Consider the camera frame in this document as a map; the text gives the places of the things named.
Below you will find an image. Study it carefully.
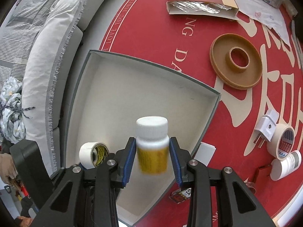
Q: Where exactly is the white printed paper sheet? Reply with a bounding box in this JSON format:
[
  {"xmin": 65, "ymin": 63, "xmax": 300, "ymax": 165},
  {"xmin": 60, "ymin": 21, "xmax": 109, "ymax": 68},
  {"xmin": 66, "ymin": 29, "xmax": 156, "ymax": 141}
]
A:
[{"xmin": 235, "ymin": 0, "xmax": 291, "ymax": 47}]

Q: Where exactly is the grey sofa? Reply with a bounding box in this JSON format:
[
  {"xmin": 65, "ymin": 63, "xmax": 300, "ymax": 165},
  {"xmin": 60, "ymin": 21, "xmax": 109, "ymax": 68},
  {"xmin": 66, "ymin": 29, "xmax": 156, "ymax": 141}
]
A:
[{"xmin": 0, "ymin": 0, "xmax": 124, "ymax": 175}]

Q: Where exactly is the red mahjong tile pack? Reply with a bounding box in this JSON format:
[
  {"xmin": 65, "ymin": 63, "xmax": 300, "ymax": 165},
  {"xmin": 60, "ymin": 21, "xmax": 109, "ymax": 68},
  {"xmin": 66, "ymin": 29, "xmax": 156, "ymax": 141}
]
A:
[{"xmin": 169, "ymin": 188, "xmax": 191, "ymax": 204}]

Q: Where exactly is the white eraser block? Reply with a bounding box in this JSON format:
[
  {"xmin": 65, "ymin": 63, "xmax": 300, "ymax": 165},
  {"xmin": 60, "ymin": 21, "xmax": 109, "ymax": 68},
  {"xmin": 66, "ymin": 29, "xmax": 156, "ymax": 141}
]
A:
[{"xmin": 194, "ymin": 142, "xmax": 216, "ymax": 166}]

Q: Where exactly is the floral fabric bundle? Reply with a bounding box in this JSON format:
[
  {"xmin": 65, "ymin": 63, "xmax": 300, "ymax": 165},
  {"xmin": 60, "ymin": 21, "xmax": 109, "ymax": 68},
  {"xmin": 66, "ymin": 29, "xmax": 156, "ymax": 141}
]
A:
[{"xmin": 1, "ymin": 76, "xmax": 35, "ymax": 144}]

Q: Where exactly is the brown plastic ring spool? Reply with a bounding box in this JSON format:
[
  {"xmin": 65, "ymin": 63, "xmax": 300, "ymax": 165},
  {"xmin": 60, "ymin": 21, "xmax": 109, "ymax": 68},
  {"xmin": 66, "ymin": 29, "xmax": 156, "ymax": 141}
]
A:
[{"xmin": 209, "ymin": 33, "xmax": 262, "ymax": 90}]

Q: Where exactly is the masking tape roll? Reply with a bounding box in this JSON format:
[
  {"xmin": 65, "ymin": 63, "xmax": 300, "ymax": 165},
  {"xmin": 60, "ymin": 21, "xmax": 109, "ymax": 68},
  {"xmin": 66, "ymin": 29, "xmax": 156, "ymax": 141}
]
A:
[{"xmin": 266, "ymin": 124, "xmax": 295, "ymax": 160}]

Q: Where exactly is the small white tape roll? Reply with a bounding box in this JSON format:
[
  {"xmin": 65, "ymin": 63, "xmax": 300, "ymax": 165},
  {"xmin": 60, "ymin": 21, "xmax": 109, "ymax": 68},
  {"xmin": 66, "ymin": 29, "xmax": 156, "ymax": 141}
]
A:
[{"xmin": 79, "ymin": 142, "xmax": 109, "ymax": 169}]

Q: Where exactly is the white cylindrical bottle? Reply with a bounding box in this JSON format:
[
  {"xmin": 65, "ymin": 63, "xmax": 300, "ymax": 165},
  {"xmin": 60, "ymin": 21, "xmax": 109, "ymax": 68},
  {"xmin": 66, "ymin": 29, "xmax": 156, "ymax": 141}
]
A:
[{"xmin": 270, "ymin": 150, "xmax": 302, "ymax": 181}]

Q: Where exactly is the white power plug adapter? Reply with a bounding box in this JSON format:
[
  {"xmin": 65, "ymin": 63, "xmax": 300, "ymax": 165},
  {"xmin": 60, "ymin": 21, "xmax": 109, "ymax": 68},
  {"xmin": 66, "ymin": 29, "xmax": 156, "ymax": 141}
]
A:
[{"xmin": 254, "ymin": 110, "xmax": 279, "ymax": 148}]

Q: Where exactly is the small red box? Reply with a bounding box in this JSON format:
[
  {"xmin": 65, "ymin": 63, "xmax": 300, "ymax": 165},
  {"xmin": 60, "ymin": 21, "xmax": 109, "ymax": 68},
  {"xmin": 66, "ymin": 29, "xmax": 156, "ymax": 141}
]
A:
[{"xmin": 247, "ymin": 164, "xmax": 272, "ymax": 188}]

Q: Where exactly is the grey shallow cardboard box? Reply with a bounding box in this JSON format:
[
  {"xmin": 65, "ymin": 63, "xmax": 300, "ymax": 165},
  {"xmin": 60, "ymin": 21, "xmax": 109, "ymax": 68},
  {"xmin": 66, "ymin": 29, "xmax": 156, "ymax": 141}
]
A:
[{"xmin": 60, "ymin": 49, "xmax": 221, "ymax": 227}]

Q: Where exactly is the yellow label pill bottle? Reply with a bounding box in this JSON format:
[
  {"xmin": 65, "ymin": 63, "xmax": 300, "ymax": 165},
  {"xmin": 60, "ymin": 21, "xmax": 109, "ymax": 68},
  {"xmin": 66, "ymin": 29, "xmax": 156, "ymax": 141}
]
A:
[{"xmin": 136, "ymin": 116, "xmax": 169, "ymax": 175}]

